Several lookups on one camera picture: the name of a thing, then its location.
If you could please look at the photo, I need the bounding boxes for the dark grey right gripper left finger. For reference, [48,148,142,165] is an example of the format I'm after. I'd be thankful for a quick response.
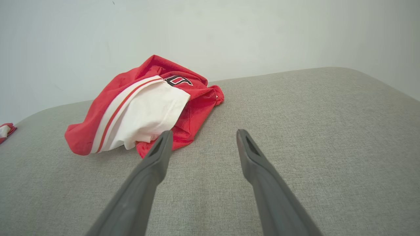
[85,130,174,236]

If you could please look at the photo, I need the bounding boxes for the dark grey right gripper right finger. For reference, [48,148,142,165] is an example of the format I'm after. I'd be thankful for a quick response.
[236,129,324,236]

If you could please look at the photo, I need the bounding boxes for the red and white sports jersey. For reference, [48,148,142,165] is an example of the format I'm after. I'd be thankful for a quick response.
[64,55,225,158]

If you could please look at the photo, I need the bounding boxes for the red shorts with white stripe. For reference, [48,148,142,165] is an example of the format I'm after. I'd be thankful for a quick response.
[0,123,17,145]

